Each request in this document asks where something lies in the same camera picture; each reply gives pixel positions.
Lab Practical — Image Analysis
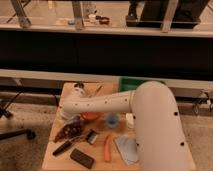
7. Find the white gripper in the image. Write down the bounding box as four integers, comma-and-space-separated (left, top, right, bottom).
60, 107, 78, 121

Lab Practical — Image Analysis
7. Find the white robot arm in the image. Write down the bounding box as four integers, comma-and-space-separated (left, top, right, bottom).
60, 81, 190, 171

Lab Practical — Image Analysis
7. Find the orange red bowl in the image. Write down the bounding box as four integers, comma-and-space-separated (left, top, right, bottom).
81, 112, 100, 122

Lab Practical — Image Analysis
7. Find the bunch of dark grapes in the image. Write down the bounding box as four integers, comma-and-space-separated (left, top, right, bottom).
54, 116, 83, 142

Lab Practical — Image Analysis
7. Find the small metal cup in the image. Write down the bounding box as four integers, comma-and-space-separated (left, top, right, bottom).
74, 82, 85, 89

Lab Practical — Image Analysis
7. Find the wooden spoon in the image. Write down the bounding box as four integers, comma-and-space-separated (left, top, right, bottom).
90, 85, 103, 97

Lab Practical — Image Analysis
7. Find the black rectangular block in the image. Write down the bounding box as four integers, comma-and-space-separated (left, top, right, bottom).
70, 148, 95, 169

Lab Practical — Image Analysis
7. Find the blue small cup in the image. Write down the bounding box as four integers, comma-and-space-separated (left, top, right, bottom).
106, 113, 119, 129

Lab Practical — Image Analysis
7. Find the orange carrot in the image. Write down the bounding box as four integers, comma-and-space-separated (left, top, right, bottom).
104, 134, 111, 162

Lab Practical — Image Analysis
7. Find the white paper cup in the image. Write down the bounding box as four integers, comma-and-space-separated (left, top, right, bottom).
126, 113, 134, 129

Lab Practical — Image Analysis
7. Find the green plastic tray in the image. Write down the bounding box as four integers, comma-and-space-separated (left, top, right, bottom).
118, 76, 166, 93

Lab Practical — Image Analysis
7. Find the grey blue cloth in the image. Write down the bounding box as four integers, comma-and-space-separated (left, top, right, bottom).
114, 135, 139, 165

